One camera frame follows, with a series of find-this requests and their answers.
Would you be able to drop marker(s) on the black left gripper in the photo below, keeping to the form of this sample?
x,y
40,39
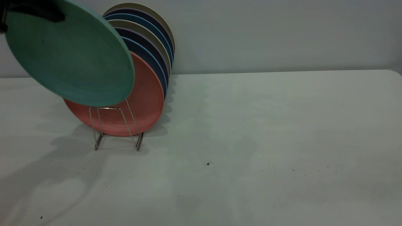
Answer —
x,y
2,15

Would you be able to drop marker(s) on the green round plate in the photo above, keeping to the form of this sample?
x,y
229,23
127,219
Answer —
x,y
69,56

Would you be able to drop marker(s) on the dark navy plate purple rim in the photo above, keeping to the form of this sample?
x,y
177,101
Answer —
x,y
138,35
147,15

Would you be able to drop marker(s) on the blue plate light-blue rim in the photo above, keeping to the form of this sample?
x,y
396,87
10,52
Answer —
x,y
147,51

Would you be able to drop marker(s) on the pink round plate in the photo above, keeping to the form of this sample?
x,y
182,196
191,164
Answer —
x,y
144,100

